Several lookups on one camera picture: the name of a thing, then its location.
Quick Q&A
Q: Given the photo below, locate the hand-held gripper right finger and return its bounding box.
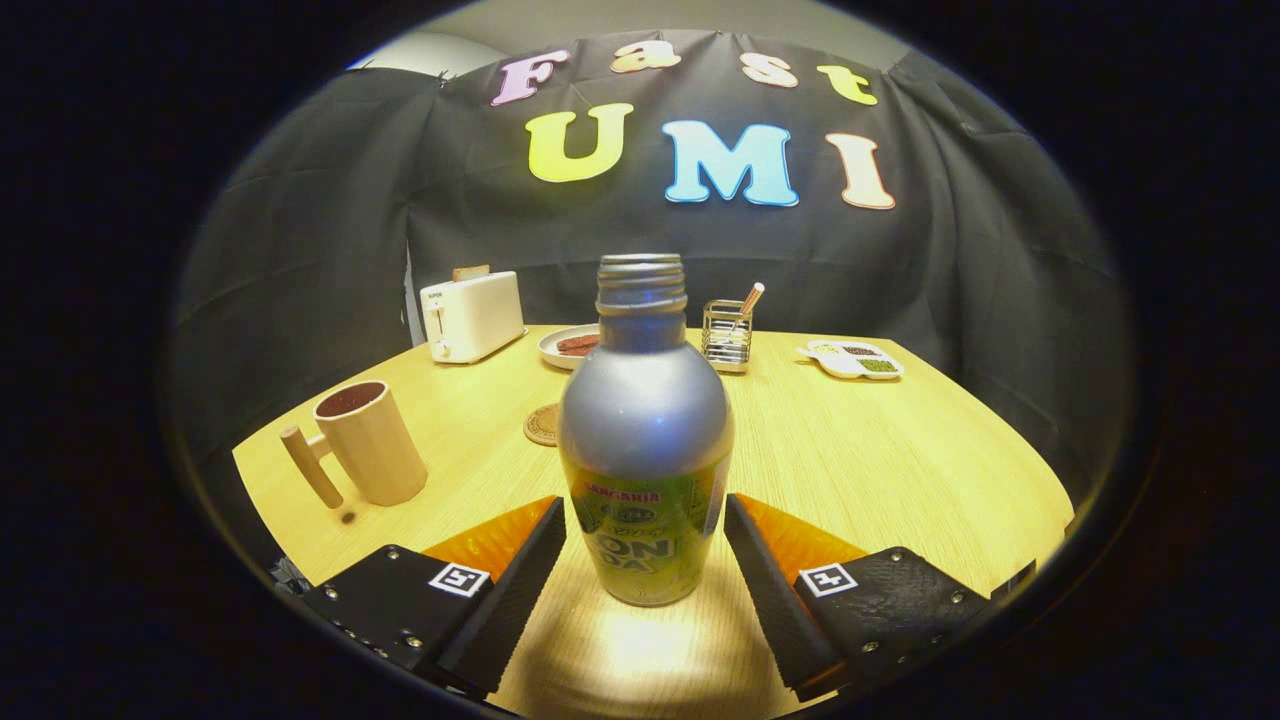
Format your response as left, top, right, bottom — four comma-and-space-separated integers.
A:
724, 493, 993, 703

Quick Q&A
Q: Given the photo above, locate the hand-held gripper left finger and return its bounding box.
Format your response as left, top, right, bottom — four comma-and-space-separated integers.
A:
298, 496, 567, 699

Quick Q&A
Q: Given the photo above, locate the beige cup with wooden handle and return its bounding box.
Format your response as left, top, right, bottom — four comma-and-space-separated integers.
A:
279, 380, 429, 510

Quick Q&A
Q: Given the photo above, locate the silver bottle with green label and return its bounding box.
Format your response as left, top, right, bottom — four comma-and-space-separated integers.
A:
557, 253, 735, 608

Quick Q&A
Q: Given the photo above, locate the light wooden table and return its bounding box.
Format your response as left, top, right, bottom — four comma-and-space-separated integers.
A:
232, 323, 1076, 720

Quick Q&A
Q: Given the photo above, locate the white divided condiment dish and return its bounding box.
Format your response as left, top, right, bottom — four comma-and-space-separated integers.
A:
796, 340, 905, 381

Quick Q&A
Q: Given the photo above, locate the round white plate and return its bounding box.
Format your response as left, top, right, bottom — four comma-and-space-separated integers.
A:
538, 324, 603, 371

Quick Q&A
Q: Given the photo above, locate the white toaster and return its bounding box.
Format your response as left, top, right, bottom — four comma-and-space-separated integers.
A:
420, 270, 528, 365

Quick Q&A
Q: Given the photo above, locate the metal wire holder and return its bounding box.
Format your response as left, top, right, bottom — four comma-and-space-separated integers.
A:
701, 299, 754, 375

